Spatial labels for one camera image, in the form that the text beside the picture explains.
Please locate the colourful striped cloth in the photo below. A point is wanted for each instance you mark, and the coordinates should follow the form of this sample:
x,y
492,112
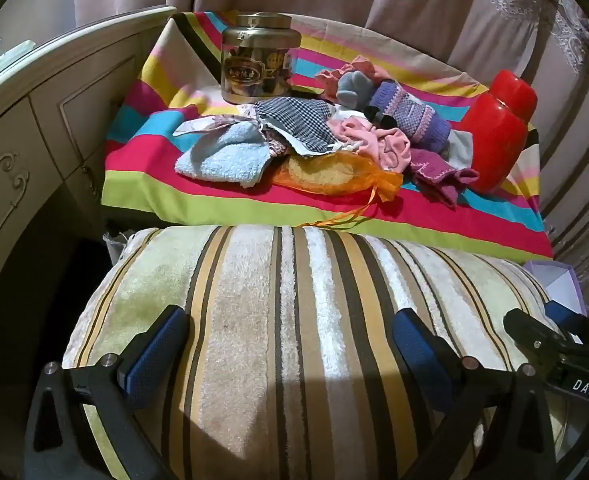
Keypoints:
x,y
224,200

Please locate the red thermos bottle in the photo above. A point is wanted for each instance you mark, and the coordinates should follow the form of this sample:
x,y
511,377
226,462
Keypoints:
x,y
494,140

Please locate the floral ribbon cloth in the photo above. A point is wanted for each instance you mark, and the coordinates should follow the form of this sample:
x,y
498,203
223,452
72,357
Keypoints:
x,y
209,125

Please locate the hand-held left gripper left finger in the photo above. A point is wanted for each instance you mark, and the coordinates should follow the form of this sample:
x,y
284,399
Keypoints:
x,y
157,355

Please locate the checkered cloth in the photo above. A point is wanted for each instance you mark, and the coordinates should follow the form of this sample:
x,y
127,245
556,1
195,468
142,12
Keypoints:
x,y
294,115

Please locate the striped plush pillow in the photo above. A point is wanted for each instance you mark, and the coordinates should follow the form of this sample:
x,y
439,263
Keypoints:
x,y
294,335

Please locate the orange mesh bag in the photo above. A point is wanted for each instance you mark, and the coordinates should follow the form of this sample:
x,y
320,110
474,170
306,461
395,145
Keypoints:
x,y
334,177

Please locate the white and purple box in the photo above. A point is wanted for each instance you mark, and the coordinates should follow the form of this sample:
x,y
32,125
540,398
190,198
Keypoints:
x,y
559,280

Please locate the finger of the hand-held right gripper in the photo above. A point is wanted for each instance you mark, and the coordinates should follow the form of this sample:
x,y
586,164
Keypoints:
x,y
564,312
529,330

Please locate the pink cloth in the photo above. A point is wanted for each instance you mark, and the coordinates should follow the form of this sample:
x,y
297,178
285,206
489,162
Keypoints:
x,y
369,135

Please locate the gold tin jar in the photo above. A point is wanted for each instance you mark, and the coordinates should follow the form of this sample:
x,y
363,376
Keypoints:
x,y
259,60

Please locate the purple knit cloth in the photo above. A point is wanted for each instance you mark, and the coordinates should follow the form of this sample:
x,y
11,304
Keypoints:
x,y
414,115

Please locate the cream carved dresser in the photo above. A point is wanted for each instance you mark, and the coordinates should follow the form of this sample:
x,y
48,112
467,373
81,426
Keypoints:
x,y
39,125

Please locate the light blue towel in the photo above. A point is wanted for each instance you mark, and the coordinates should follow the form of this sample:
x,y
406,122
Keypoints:
x,y
224,160

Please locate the coral ruffled cloth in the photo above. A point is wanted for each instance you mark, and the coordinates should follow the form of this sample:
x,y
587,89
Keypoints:
x,y
354,66

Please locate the mauve lace curtain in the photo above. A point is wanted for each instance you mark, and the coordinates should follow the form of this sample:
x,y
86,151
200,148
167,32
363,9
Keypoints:
x,y
374,5

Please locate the magenta knit cloth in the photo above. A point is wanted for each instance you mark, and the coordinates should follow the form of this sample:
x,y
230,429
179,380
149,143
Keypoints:
x,y
439,170

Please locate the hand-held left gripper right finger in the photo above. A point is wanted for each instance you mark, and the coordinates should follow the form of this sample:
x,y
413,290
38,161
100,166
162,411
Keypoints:
x,y
419,355

